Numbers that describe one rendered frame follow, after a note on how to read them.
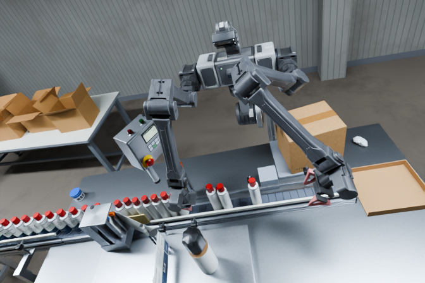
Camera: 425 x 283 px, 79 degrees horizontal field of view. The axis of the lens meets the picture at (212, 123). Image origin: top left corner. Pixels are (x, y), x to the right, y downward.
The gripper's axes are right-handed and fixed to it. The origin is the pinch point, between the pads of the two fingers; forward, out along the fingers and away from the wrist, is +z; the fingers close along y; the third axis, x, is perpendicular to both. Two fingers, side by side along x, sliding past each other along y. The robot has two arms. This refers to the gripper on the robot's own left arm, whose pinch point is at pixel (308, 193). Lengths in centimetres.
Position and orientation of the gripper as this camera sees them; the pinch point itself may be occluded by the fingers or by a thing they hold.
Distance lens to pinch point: 111.8
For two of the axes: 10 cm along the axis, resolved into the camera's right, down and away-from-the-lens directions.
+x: 9.0, 3.6, 2.3
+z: -4.2, 6.4, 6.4
